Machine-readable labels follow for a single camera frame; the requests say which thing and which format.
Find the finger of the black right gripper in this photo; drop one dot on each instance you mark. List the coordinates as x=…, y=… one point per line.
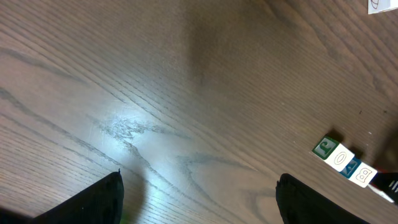
x=387, y=183

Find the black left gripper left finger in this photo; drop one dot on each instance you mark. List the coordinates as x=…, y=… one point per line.
x=100, y=203

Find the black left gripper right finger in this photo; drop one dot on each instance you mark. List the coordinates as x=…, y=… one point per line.
x=300, y=204

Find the blue-edged wooden block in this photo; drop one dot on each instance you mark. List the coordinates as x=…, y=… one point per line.
x=351, y=167

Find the green O wooden block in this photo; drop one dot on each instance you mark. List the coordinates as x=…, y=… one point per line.
x=339, y=158

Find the green-edged wooden block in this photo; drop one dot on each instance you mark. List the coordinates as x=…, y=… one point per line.
x=325, y=147

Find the yellow number 8 block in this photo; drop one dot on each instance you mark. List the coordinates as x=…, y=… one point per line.
x=377, y=6

